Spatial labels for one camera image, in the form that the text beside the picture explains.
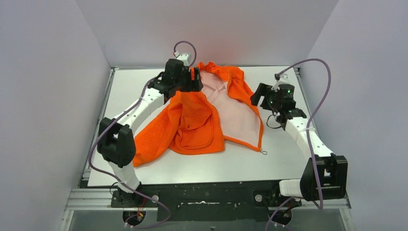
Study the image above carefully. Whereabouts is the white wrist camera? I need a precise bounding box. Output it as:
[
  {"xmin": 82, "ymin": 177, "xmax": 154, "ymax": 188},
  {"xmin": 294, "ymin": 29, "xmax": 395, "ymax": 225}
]
[
  {"xmin": 272, "ymin": 74, "xmax": 291, "ymax": 90},
  {"xmin": 174, "ymin": 51, "xmax": 191, "ymax": 66}
]

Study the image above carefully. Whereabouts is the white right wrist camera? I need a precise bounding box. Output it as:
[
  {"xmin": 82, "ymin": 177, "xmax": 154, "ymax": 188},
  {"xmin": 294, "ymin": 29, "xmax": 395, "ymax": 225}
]
[{"xmin": 272, "ymin": 74, "xmax": 291, "ymax": 90}]

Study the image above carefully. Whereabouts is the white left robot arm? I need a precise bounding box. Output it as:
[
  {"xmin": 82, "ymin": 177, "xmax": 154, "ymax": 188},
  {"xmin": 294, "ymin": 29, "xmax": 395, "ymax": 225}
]
[{"xmin": 96, "ymin": 59, "xmax": 203, "ymax": 205}]

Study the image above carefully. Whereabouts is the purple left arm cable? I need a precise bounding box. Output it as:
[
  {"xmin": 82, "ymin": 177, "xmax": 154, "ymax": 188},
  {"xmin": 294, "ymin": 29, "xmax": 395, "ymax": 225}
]
[{"xmin": 88, "ymin": 40, "xmax": 198, "ymax": 230}]

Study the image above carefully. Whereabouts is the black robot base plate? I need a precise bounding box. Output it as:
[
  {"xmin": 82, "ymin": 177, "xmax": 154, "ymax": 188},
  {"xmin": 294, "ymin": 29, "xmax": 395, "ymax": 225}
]
[{"xmin": 110, "ymin": 180, "xmax": 302, "ymax": 225}]

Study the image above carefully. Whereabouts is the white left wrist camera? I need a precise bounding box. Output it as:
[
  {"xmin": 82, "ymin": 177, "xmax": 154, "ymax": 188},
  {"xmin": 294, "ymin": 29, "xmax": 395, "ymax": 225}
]
[{"xmin": 174, "ymin": 51, "xmax": 191, "ymax": 66}]

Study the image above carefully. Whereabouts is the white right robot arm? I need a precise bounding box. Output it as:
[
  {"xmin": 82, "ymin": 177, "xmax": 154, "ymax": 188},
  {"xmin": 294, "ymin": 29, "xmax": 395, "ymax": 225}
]
[{"xmin": 250, "ymin": 83, "xmax": 348, "ymax": 205}]

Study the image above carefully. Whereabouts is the orange zip-up jacket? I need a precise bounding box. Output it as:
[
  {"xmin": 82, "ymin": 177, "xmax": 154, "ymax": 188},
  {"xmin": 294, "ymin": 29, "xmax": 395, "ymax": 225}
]
[{"xmin": 132, "ymin": 62, "xmax": 264, "ymax": 167}]

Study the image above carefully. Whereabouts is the aluminium table frame rail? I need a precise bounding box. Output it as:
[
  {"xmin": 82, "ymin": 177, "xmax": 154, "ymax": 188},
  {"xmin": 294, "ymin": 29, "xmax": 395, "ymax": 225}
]
[{"xmin": 59, "ymin": 67, "xmax": 355, "ymax": 231}]

